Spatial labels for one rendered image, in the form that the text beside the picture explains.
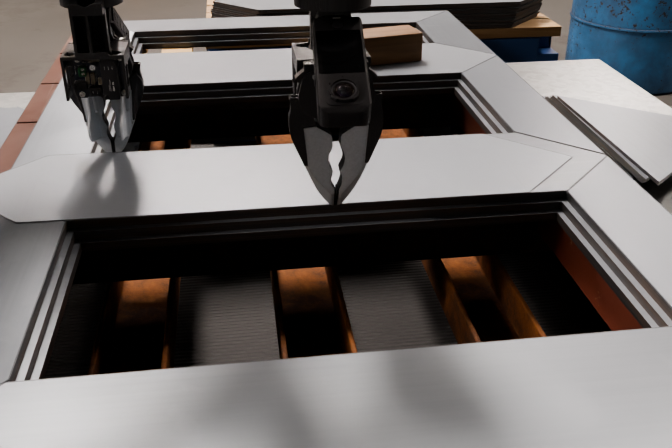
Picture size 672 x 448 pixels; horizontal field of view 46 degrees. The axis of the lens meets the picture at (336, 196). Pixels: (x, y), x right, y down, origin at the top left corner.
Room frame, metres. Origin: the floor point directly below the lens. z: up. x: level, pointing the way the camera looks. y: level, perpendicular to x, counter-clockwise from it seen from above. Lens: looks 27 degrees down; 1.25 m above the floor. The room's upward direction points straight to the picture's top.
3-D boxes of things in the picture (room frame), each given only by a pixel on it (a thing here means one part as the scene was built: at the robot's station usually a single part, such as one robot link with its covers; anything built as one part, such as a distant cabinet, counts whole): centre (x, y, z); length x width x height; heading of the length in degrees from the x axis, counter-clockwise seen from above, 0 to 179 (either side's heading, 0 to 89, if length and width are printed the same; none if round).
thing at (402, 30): (1.33, -0.08, 0.87); 0.12 x 0.06 x 0.05; 109
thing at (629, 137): (1.19, -0.50, 0.77); 0.45 x 0.20 x 0.04; 8
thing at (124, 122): (0.91, 0.27, 0.89); 0.06 x 0.03 x 0.09; 8
